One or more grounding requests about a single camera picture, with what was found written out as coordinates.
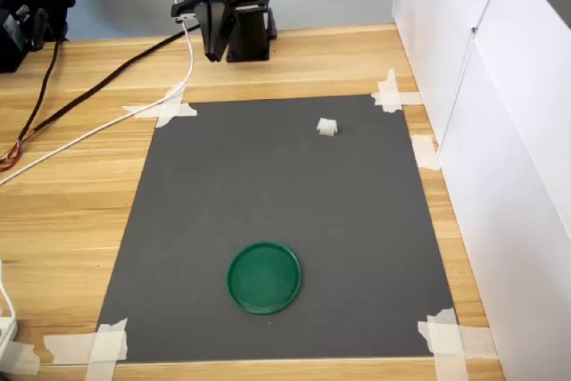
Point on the small white bracket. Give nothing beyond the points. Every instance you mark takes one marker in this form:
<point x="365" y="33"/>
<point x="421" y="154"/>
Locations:
<point x="8" y="332"/>

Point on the round green lid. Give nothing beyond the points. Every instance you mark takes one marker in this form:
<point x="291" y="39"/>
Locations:
<point x="264" y="278"/>

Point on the white masking tape patch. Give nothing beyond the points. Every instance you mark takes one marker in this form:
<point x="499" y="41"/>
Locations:
<point x="20" y="356"/>
<point x="171" y="109"/>
<point x="392" y="97"/>
<point x="105" y="347"/>
<point x="450" y="341"/>
<point x="424" y="151"/>

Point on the small white plastic terminal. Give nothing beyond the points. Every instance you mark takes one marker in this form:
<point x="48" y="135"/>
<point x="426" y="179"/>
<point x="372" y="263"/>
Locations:
<point x="326" y="126"/>

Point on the white partition panel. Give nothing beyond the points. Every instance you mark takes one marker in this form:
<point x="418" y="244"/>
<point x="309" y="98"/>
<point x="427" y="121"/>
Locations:
<point x="513" y="176"/>
<point x="428" y="19"/>

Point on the dark grey mat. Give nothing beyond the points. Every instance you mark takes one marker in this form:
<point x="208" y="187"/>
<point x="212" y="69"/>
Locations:
<point x="267" y="198"/>

